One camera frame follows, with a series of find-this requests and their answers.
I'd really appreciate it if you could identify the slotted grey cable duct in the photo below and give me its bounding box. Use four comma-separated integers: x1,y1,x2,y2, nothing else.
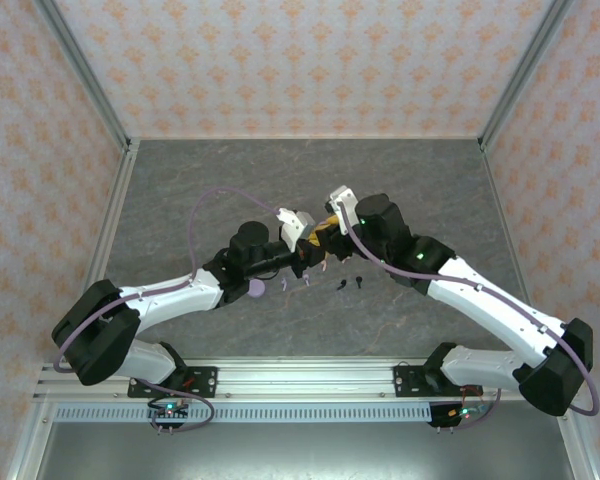
54,403,434,425

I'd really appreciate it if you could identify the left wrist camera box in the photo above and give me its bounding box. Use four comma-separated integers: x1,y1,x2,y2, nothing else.
277,207,315,254

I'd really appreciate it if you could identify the aluminium table side rail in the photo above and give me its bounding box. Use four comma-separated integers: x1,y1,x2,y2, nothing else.
82,139,142,301
479,139,532,306

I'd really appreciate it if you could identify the aluminium corner frame post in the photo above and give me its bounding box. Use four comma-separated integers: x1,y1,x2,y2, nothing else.
478,0,575,151
33,0,133,151

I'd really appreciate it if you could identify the aluminium lower frame beam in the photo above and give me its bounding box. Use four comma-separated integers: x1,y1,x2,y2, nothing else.
4,399,56,480
554,409,600,480

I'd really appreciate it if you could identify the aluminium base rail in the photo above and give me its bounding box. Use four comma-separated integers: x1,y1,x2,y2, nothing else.
32,357,531,401

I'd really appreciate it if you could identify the grey metal panel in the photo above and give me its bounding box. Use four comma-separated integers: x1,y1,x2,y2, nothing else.
34,422,581,480

